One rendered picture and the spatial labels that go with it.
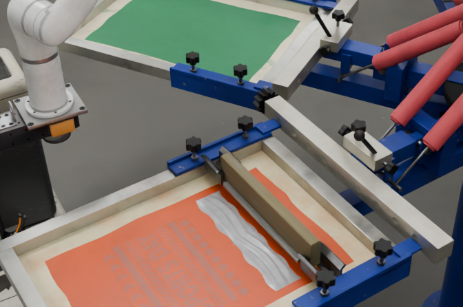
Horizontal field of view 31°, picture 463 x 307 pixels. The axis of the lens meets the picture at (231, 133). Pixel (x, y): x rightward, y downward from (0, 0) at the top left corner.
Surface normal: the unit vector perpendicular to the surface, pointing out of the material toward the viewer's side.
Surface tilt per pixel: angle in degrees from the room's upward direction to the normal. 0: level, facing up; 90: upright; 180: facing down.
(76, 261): 0
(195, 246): 0
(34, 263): 0
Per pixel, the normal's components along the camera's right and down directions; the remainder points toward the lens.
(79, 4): 0.68, 0.33
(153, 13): -0.03, -0.79
